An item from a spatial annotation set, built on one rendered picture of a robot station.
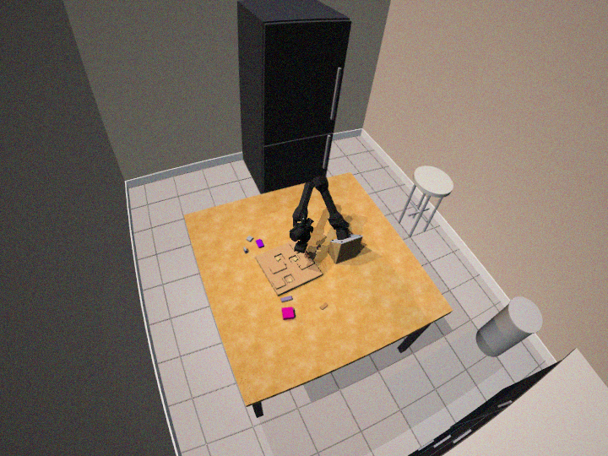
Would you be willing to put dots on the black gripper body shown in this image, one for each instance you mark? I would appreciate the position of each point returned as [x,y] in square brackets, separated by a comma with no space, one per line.
[301,246]

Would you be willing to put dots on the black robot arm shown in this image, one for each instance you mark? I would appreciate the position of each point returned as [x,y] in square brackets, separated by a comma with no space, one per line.
[336,220]

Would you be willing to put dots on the magenta block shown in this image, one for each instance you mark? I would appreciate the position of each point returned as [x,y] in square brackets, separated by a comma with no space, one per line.
[287,313]

